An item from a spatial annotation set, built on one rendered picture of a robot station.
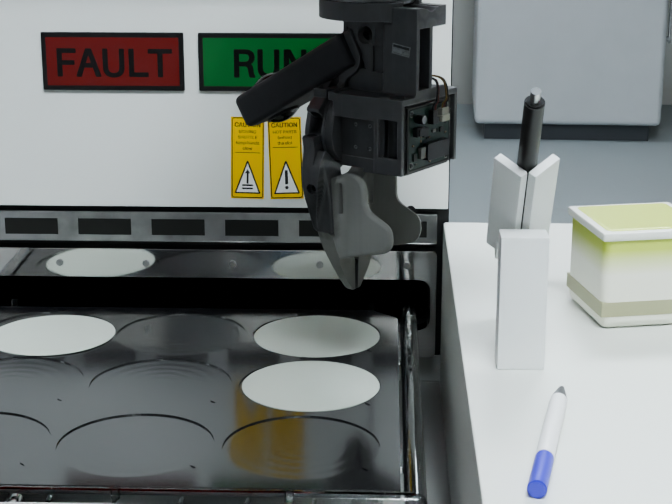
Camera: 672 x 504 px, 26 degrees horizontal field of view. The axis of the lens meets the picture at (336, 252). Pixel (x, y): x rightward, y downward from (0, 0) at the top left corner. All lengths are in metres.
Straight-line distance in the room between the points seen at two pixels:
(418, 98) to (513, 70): 5.28
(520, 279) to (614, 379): 0.08
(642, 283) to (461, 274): 0.17
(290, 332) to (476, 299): 0.19
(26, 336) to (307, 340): 0.22
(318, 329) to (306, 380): 0.11
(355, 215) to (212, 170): 0.23
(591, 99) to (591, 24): 0.32
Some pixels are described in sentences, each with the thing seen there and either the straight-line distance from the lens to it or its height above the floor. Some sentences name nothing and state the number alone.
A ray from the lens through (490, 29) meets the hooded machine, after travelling 6.24.
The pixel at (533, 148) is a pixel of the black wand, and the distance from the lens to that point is 0.86.
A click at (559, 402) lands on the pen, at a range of 0.83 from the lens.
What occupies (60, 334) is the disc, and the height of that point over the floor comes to 0.90.
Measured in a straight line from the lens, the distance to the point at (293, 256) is 1.23.
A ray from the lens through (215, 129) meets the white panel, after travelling 1.23.
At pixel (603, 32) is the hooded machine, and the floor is 0.47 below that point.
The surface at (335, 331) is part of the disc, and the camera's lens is 1.16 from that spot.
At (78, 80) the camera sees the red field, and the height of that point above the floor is 1.08.
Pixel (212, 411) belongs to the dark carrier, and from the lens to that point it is 1.01.
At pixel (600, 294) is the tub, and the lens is 0.98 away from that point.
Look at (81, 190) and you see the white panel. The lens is 1.26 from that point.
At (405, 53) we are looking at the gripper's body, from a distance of 0.99.
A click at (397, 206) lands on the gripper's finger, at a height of 1.02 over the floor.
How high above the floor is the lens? 1.28
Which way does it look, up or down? 16 degrees down
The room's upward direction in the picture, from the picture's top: straight up
